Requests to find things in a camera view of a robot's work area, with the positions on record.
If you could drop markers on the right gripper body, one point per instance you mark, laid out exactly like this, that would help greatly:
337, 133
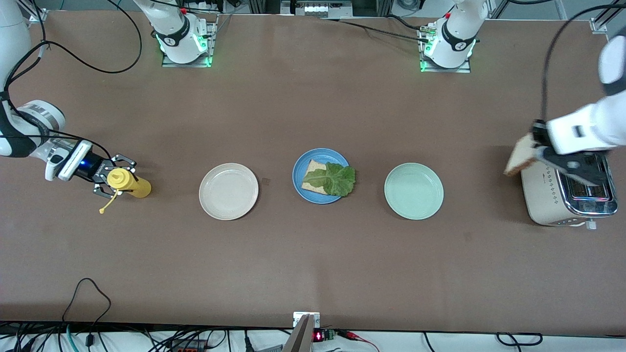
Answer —
99, 170

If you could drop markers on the toasted bread slice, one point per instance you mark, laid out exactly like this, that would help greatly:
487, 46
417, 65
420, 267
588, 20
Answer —
521, 156
313, 168

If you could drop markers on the yellow mustard squeeze bottle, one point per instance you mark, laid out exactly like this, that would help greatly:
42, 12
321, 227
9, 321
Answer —
139, 188

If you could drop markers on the green lettuce leaf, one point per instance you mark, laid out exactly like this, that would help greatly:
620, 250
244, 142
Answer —
337, 180

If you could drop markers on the beige round plate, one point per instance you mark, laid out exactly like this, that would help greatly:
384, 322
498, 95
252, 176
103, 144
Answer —
228, 191

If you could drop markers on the light green round plate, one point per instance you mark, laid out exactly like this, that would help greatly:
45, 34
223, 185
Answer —
413, 191

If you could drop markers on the blue round plate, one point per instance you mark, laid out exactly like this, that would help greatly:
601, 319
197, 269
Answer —
297, 178

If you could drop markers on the cream chrome toaster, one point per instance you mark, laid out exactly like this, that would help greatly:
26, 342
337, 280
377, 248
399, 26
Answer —
543, 195

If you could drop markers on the metal control box with lights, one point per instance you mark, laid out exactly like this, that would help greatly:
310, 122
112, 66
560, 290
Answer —
318, 9

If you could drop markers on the circuit board with red display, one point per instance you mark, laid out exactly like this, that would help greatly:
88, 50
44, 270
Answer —
320, 336

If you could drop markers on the red clip lead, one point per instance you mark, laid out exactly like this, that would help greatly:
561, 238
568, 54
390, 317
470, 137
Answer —
349, 335

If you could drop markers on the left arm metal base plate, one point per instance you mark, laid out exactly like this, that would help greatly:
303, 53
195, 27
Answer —
445, 70

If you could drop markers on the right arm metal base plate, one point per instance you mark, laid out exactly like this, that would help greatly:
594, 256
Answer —
186, 65

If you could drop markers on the aluminium frame extrusion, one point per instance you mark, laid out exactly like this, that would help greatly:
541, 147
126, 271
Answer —
597, 24
36, 17

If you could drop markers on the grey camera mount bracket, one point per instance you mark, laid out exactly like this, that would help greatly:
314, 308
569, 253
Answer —
303, 337

